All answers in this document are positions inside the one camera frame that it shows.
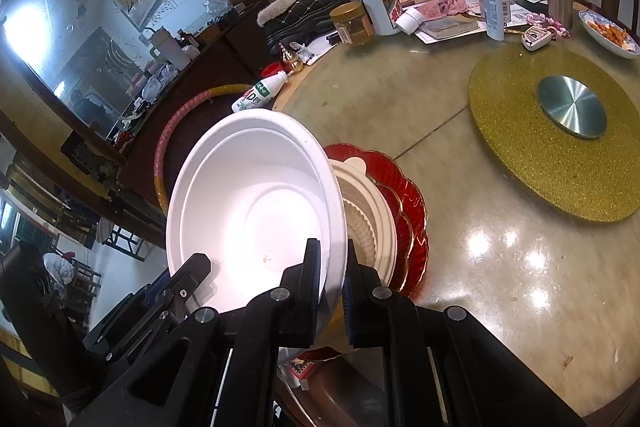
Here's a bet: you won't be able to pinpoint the white tumbler with handle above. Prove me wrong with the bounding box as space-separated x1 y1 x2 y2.
145 27 181 70

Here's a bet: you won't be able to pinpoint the small white drink bottle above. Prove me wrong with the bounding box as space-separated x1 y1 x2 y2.
231 71 290 114

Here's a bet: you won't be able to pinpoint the white bowl with stepped rim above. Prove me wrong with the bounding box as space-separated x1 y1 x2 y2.
166 109 349 365

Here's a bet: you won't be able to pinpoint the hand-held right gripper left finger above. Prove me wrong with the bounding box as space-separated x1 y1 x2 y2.
67 237 323 427

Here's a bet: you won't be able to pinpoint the pink bead string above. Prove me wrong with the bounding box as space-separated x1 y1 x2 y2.
525 11 573 40

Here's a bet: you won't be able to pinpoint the small gold perfume bottle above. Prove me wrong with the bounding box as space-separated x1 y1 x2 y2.
277 41 306 75

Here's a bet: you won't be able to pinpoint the amber jar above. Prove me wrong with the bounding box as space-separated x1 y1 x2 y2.
329 1 376 48

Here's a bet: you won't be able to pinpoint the dark wooden sideboard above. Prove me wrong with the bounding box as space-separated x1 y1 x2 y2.
60 2 281 218

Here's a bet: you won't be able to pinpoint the red glass plate with sticker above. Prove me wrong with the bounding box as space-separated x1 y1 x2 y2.
322 143 416 293

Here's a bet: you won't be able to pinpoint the small white cup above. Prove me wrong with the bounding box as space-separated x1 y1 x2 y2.
395 6 425 36

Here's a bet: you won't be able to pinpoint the plain red glass plate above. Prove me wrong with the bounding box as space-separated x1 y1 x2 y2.
295 177 431 362

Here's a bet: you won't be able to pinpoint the red printed small box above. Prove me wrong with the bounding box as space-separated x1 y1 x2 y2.
285 357 321 390

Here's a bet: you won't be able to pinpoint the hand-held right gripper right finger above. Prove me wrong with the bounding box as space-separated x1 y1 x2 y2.
342 239 588 427

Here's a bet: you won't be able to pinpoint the gold glitter turntable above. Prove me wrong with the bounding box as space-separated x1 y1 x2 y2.
468 43 640 223

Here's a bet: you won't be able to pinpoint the pink and yellow hoop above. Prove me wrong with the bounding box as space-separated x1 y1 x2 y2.
154 83 253 218

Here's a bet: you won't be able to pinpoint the orange fried food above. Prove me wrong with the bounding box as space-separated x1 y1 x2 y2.
586 19 636 50

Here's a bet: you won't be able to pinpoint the paper booklets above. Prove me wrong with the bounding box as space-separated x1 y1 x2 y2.
412 2 548 45

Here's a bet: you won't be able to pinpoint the beige ribbed bowl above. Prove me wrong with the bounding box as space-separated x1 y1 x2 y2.
331 155 381 268
367 179 399 293

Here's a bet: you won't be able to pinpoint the pink cloth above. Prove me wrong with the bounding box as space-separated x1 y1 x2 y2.
417 0 483 22

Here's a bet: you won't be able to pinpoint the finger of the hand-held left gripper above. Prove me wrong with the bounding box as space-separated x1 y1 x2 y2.
82 267 173 363
162 253 213 315

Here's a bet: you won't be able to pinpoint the blue and white plate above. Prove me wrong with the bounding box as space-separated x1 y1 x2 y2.
578 9 640 59

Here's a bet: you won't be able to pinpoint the white key fob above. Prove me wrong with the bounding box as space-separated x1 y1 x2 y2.
520 27 553 52

